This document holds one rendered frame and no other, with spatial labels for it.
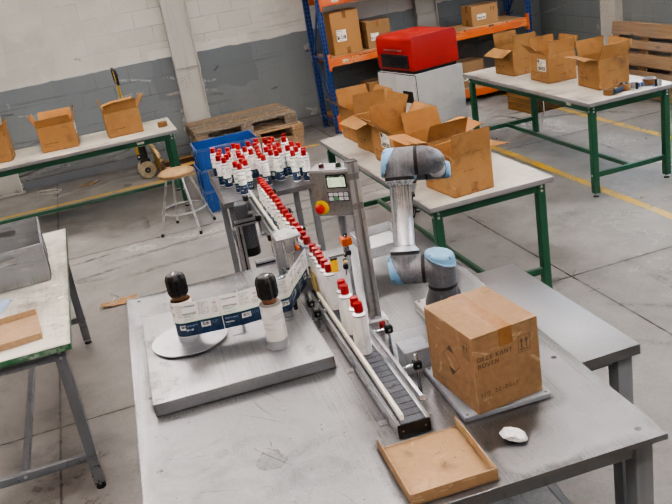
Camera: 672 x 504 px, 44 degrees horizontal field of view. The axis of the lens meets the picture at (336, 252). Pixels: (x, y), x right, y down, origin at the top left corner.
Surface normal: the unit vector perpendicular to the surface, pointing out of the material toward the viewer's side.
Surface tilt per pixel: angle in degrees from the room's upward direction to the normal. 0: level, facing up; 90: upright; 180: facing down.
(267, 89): 90
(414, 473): 0
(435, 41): 90
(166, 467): 0
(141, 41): 90
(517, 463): 0
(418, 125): 75
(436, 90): 90
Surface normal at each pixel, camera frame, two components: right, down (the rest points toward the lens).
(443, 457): -0.16, -0.92
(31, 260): 0.36, 0.28
